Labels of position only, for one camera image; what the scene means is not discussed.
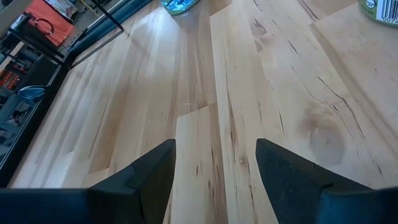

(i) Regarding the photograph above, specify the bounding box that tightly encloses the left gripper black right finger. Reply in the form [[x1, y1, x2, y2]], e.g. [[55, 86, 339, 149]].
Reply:
[[255, 138, 398, 224]]

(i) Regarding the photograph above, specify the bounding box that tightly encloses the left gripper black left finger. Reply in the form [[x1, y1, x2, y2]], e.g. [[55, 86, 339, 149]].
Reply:
[[0, 138, 177, 224]]

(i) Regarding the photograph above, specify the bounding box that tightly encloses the green label pull-tab can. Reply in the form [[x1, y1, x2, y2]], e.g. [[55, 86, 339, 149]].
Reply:
[[357, 0, 398, 28]]

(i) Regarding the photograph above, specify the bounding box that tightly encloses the green white label tuna can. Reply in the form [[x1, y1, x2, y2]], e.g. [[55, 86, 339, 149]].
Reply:
[[160, 0, 201, 16]]

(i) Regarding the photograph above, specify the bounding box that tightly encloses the blue rounded object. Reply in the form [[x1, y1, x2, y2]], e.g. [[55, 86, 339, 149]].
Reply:
[[17, 85, 47, 103]]

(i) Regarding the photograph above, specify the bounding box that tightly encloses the orange box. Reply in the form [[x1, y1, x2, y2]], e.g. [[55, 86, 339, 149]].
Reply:
[[24, 0, 75, 47]]

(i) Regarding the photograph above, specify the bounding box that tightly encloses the black aluminium table frame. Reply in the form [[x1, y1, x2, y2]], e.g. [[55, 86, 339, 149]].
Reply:
[[0, 0, 154, 189]]

